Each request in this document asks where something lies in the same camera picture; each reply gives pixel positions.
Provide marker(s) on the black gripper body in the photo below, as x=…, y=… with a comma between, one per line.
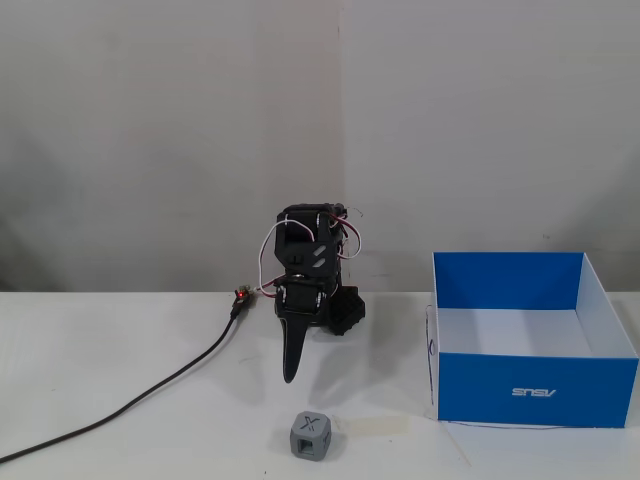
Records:
x=300, y=300

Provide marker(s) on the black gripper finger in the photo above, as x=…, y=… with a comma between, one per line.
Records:
x=296, y=350
x=283, y=340

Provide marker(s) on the gray block with X mark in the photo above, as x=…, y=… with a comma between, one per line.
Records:
x=310, y=435

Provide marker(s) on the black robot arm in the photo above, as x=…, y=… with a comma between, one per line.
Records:
x=300, y=252

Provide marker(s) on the blue white ASUS box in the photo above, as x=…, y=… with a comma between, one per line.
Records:
x=530, y=395

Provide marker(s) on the small controller board red LED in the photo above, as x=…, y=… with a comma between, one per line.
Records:
x=242, y=296

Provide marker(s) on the clear tape strip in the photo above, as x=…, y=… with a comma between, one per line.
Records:
x=372, y=425

